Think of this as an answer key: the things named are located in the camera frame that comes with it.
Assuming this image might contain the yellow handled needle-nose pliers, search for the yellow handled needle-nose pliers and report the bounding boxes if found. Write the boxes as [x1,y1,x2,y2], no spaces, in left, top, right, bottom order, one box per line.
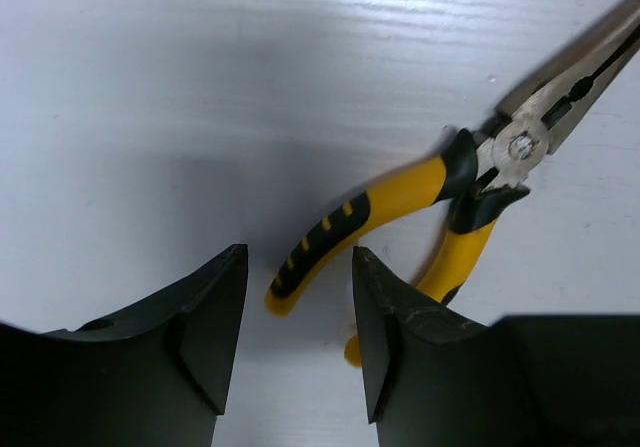
[263,0,640,368]

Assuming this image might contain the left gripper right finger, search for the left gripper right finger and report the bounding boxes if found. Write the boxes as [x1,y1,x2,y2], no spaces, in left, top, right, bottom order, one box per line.
[352,247,639,446]

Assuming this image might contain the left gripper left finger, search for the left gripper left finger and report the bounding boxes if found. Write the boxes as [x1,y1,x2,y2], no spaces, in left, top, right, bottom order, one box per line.
[1,244,248,446]

